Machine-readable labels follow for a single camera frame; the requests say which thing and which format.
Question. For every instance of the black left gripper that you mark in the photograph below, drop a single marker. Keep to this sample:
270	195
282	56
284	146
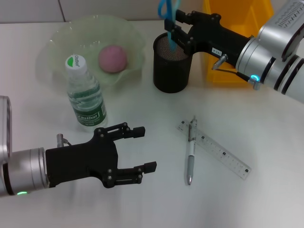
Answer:
80	161

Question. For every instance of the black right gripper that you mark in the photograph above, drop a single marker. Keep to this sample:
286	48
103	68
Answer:
213	38

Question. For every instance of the blue scissors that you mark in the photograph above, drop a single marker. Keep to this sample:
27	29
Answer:
171	40

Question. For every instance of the white grey ballpoint pen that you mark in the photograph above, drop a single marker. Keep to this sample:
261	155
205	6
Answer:
191	161

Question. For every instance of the clear water bottle green label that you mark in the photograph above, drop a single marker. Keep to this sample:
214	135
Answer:
88	111

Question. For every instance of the pink peach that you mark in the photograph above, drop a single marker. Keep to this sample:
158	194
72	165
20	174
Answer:
112	59

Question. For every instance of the clear plastic ruler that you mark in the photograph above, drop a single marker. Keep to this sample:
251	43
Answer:
228	159

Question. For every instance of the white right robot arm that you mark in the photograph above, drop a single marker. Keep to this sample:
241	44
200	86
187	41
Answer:
292	78

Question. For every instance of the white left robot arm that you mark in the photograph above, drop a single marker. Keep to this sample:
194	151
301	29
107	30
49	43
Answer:
23	171

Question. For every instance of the black mesh pen holder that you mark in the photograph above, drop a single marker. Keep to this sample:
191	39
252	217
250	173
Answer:
171	76

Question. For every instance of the translucent green glass plate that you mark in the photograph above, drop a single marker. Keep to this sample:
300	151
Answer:
107	31

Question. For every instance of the yellow plastic bin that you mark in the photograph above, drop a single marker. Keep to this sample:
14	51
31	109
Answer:
237	14

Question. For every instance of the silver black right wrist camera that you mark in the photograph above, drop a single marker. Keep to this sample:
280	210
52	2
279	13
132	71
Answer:
280	23

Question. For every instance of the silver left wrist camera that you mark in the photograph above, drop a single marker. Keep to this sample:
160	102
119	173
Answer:
4	128

